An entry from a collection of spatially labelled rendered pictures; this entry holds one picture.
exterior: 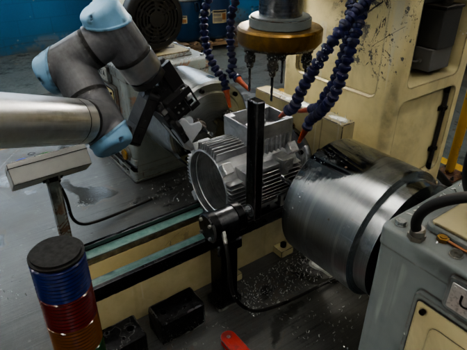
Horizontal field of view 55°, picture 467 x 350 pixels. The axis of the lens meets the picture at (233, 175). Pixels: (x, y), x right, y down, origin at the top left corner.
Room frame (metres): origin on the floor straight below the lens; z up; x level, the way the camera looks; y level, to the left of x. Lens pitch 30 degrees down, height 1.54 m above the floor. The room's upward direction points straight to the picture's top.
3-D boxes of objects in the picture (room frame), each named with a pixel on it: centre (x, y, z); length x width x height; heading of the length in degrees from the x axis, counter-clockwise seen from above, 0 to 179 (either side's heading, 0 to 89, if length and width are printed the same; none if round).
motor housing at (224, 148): (0.91, -0.02, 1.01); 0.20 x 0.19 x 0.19; 125
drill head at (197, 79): (1.23, 0.14, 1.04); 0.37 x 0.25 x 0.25; 36
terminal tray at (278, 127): (0.94, -0.06, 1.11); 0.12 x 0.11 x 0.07; 125
